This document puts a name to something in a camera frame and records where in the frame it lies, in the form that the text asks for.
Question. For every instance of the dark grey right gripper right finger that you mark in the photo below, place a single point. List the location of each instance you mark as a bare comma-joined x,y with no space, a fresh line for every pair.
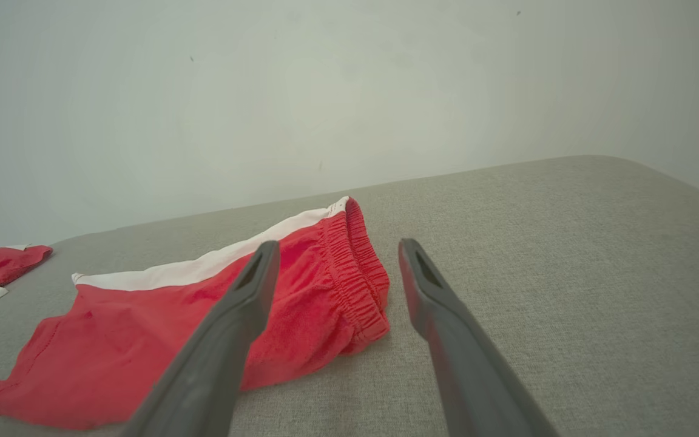
452,346

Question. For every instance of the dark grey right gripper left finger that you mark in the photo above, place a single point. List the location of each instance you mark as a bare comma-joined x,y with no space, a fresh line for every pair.
234,340

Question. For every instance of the red shorts with white stripe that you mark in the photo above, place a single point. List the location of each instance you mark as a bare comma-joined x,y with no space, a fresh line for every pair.
113,340

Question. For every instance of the red and white shirt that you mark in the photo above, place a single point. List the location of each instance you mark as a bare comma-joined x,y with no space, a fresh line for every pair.
3,264

